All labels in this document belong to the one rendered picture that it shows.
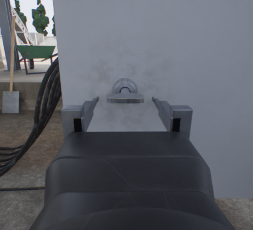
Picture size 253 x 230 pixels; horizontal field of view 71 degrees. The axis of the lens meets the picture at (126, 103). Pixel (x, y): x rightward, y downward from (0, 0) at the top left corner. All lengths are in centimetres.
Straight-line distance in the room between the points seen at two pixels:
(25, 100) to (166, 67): 278
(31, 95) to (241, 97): 275
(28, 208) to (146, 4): 119
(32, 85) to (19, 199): 179
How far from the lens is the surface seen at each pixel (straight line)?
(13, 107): 287
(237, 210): 129
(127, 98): 16
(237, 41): 22
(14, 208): 129
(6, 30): 497
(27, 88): 285
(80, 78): 20
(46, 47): 416
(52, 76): 107
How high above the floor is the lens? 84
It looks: 17 degrees down
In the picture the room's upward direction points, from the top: straight up
